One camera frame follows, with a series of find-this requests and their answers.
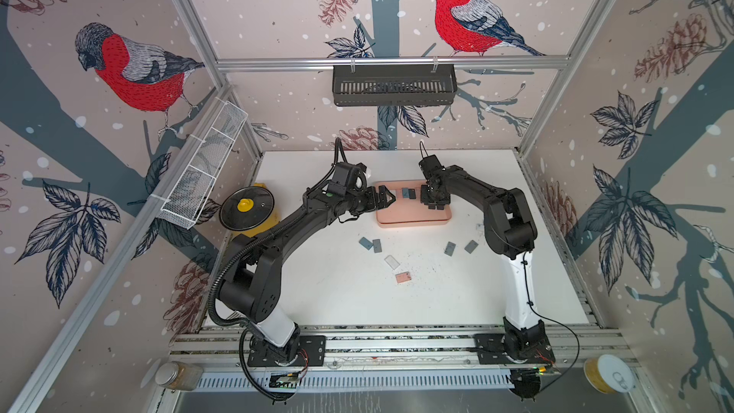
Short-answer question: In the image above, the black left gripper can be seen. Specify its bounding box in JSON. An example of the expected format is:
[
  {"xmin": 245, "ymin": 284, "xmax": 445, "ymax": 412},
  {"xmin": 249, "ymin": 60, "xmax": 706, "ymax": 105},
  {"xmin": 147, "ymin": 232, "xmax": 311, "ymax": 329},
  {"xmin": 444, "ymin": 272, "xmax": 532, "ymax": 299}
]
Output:
[{"xmin": 343, "ymin": 184, "xmax": 396, "ymax": 215}]

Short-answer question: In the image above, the pink plastic storage tray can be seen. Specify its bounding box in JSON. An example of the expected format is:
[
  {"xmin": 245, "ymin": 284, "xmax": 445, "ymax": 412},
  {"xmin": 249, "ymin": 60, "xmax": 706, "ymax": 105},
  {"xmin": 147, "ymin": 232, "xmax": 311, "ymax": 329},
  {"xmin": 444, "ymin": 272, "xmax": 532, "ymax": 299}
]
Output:
[{"xmin": 376, "ymin": 180, "xmax": 452, "ymax": 229}]

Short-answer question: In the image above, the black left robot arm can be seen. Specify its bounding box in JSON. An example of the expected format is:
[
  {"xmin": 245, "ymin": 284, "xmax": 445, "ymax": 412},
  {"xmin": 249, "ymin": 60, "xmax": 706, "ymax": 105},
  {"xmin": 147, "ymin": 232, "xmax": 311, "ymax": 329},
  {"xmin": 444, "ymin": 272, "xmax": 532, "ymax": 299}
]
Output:
[{"xmin": 208, "ymin": 182, "xmax": 397, "ymax": 350}]

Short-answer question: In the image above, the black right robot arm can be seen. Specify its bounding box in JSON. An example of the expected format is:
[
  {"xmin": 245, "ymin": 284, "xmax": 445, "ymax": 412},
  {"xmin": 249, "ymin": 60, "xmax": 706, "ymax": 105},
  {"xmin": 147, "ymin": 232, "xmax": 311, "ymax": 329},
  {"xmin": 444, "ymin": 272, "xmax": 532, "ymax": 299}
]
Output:
[{"xmin": 419, "ymin": 155, "xmax": 548, "ymax": 361}]

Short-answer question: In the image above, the white eraser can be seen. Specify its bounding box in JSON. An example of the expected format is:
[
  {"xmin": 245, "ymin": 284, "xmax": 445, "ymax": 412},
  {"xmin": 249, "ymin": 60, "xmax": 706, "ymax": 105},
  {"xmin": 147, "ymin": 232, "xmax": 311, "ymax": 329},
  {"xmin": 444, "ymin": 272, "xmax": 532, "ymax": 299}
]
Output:
[{"xmin": 384, "ymin": 255, "xmax": 401, "ymax": 271}]

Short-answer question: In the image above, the pink eraser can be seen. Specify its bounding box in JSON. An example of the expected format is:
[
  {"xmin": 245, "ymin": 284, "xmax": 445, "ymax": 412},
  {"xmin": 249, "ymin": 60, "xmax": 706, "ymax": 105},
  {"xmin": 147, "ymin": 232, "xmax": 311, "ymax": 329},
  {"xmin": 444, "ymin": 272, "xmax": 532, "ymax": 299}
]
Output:
[{"xmin": 395, "ymin": 272, "xmax": 412, "ymax": 284}]

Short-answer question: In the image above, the yellow electric cooking pot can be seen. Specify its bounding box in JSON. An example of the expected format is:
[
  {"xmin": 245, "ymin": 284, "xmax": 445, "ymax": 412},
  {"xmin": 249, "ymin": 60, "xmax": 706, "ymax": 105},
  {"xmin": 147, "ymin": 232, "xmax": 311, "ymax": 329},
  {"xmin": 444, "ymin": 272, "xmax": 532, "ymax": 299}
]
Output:
[{"xmin": 219, "ymin": 184, "xmax": 280, "ymax": 237}]

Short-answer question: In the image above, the yellow tape roll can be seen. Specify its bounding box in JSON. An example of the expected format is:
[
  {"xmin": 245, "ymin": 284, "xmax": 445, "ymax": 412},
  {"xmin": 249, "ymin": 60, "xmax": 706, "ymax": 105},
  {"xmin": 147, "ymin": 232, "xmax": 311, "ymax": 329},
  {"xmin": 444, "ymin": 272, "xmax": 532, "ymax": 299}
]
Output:
[{"xmin": 583, "ymin": 355, "xmax": 636, "ymax": 394}]

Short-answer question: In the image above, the glass jar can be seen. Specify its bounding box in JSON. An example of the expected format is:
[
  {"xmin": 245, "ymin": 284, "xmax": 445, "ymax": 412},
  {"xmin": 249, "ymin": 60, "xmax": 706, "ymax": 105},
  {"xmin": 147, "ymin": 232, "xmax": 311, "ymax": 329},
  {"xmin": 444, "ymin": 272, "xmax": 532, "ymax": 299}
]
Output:
[{"xmin": 155, "ymin": 361, "xmax": 204, "ymax": 392}]

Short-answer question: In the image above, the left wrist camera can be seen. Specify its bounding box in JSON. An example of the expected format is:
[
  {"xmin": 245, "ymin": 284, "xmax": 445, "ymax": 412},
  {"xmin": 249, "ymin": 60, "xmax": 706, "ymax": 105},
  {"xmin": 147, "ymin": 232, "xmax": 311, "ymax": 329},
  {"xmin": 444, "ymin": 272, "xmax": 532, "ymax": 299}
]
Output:
[{"xmin": 327, "ymin": 162, "xmax": 367, "ymax": 196}]

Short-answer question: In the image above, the black hanging wire basket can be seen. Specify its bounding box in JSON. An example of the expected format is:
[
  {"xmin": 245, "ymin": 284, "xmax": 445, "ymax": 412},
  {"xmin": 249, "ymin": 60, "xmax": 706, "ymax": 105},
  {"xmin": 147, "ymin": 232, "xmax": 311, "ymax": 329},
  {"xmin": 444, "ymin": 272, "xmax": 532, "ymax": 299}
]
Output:
[{"xmin": 332, "ymin": 64, "xmax": 458, "ymax": 107}]

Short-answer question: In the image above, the white wire mesh shelf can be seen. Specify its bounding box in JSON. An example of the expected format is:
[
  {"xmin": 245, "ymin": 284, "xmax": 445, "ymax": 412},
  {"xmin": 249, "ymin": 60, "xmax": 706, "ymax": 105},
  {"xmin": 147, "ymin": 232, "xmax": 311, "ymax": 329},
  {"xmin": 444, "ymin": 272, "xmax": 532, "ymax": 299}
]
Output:
[{"xmin": 157, "ymin": 98, "xmax": 248, "ymax": 229}]

